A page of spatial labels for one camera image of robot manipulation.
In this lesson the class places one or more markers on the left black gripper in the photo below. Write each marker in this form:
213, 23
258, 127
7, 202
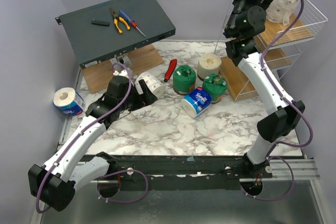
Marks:
144, 99

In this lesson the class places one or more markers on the floral roll back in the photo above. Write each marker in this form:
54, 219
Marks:
152, 82

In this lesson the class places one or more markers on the floral roll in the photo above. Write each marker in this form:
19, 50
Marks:
279, 11
152, 82

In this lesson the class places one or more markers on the floral roll front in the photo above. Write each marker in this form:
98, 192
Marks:
279, 11

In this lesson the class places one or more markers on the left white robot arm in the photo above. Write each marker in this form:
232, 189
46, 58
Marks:
55, 182

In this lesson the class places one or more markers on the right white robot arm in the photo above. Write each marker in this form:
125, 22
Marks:
246, 21

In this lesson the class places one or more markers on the top wooden shelf board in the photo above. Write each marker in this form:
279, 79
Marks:
297, 33

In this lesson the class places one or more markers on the wooden shelf board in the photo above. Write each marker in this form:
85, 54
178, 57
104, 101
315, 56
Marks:
239, 86
297, 33
277, 59

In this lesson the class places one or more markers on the middle wooden shelf board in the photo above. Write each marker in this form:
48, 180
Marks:
277, 59

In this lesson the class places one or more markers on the bottom wooden shelf board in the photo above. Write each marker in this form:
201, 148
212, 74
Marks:
239, 86

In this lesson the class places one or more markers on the red utility knife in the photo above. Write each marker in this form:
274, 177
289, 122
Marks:
170, 70

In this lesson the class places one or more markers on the green wrapped roll left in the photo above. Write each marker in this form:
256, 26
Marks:
184, 79

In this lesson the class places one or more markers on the green wrapped roll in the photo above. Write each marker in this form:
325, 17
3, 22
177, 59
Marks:
215, 85
184, 79

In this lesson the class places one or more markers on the blue Tempo tissue roll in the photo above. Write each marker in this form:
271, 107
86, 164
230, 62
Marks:
196, 102

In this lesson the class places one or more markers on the blue red screwdriver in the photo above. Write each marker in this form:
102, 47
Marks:
129, 20

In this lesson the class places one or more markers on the cream wrapped roll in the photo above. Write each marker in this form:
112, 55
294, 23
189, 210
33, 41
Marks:
208, 64

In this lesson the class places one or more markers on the green wrapped roll right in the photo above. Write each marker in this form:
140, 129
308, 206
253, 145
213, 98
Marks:
215, 85

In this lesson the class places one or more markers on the dark grey rack chassis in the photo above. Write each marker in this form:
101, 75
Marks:
103, 31

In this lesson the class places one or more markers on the blue wrapped roll far left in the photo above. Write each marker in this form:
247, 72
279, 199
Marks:
69, 101

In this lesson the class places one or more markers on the black bit holder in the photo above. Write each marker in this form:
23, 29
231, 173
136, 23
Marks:
100, 23

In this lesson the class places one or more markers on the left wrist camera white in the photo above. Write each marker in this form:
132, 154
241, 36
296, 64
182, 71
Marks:
125, 73

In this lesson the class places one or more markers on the white wire shelf rack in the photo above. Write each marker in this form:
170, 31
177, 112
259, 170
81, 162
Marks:
311, 17

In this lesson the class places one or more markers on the yellow handled pliers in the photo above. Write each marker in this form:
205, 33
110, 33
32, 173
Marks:
116, 19

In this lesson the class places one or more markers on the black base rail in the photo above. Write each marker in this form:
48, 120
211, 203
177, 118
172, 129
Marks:
181, 172

